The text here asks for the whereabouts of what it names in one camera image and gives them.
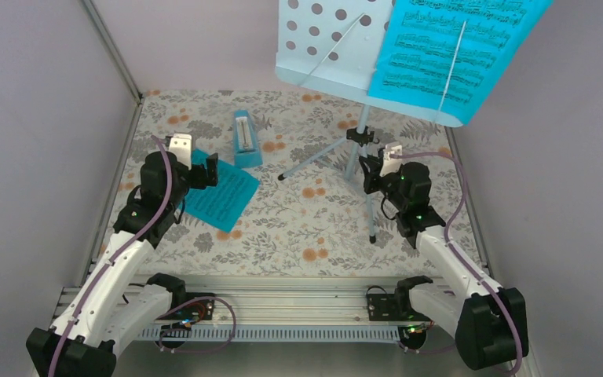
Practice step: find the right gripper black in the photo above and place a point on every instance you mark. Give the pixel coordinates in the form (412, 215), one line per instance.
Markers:
(369, 177)

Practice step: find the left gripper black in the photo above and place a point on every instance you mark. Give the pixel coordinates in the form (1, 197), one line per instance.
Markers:
(210, 170)

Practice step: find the blue metronome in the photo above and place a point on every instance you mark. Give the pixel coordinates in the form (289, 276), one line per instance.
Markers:
(247, 151)

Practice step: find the blue sheet music paper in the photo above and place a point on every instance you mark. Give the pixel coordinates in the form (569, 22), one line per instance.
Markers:
(221, 206)
(445, 57)

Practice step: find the light blue music stand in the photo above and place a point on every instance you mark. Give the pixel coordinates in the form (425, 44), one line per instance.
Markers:
(332, 47)

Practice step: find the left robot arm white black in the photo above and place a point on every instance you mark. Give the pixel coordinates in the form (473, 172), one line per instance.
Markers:
(91, 334)

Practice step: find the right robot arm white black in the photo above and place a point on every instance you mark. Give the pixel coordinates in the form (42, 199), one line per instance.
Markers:
(487, 321)

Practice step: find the floral patterned table mat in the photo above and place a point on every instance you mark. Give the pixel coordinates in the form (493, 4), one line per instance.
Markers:
(314, 223)

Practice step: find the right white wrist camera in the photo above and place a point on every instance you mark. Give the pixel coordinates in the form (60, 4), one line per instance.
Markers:
(391, 161)

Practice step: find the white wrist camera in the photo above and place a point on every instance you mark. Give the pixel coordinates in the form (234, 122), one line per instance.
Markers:
(391, 161)
(181, 145)

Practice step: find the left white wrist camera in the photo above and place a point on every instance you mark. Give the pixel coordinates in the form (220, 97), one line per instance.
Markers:
(181, 145)

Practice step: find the right aluminium frame post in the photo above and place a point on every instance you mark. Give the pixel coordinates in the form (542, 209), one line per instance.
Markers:
(470, 208)

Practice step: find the aluminium frame post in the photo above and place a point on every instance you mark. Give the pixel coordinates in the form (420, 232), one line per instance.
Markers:
(470, 208)
(110, 45)

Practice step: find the aluminium mounting rail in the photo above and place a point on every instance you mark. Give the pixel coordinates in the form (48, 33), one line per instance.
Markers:
(273, 301)

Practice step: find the left aluminium frame post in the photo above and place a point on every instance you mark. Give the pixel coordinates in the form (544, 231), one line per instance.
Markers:
(110, 45)

